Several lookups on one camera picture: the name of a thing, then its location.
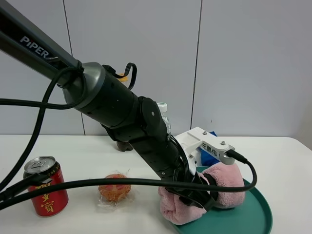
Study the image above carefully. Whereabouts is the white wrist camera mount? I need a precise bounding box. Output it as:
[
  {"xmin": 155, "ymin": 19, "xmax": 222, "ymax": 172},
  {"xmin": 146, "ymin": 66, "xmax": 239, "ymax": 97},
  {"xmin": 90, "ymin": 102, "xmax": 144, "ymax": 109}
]
[{"xmin": 175, "ymin": 127, "xmax": 234, "ymax": 175}]

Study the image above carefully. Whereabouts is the blue rolled towel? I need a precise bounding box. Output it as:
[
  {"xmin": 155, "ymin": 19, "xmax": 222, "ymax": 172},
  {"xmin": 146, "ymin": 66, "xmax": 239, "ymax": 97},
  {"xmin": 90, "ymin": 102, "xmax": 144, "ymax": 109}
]
[{"xmin": 195, "ymin": 131, "xmax": 221, "ymax": 168}]

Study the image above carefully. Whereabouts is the cola bottle yellow cap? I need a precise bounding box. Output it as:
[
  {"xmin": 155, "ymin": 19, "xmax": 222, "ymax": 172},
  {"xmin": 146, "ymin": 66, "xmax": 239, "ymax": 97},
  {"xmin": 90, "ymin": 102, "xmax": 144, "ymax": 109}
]
[{"xmin": 116, "ymin": 74, "xmax": 134, "ymax": 152}]

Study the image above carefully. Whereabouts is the black camera cable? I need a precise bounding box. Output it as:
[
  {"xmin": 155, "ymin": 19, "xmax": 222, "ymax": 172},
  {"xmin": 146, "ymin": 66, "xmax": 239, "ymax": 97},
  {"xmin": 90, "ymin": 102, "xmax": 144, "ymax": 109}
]
[{"xmin": 0, "ymin": 62, "xmax": 258, "ymax": 210}]

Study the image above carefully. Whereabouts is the pink fluffy towel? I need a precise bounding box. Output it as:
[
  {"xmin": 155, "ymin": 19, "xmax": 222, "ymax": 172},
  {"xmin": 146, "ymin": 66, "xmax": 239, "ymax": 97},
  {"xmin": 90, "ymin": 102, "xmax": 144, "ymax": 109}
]
[{"xmin": 158, "ymin": 162, "xmax": 245, "ymax": 225}]

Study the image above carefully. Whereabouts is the green round plastic tray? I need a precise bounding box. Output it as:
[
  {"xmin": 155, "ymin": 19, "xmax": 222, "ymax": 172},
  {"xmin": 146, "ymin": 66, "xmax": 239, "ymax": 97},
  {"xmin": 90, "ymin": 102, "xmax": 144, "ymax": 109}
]
[{"xmin": 170, "ymin": 166, "xmax": 273, "ymax": 234}]

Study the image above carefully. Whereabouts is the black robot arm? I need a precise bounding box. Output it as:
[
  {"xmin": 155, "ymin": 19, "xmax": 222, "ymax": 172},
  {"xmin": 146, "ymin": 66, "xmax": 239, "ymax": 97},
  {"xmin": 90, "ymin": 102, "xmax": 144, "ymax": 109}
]
[{"xmin": 0, "ymin": 0, "xmax": 217, "ymax": 210}]

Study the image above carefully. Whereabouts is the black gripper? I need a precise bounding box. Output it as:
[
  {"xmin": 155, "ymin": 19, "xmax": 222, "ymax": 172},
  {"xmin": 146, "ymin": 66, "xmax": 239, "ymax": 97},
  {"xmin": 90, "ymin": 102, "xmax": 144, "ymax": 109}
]
[{"xmin": 159, "ymin": 168, "xmax": 221, "ymax": 212}]

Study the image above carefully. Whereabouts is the wrapped fruit muffin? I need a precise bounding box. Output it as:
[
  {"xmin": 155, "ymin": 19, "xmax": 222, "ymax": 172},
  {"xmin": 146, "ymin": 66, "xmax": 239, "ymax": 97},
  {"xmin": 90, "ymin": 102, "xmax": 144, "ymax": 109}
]
[{"xmin": 93, "ymin": 184, "xmax": 137, "ymax": 214}]

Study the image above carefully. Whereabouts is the red herbal tea can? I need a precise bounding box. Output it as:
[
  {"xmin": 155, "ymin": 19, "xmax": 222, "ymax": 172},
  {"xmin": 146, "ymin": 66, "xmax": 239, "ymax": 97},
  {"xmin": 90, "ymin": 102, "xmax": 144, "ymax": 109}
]
[{"xmin": 23, "ymin": 156, "xmax": 69, "ymax": 217}]

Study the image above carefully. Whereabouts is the water bottle green label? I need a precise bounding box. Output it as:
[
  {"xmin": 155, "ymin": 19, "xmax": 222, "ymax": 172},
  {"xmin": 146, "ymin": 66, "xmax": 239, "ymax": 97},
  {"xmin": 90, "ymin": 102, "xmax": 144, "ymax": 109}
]
[{"xmin": 157, "ymin": 102, "xmax": 171, "ymax": 134}]

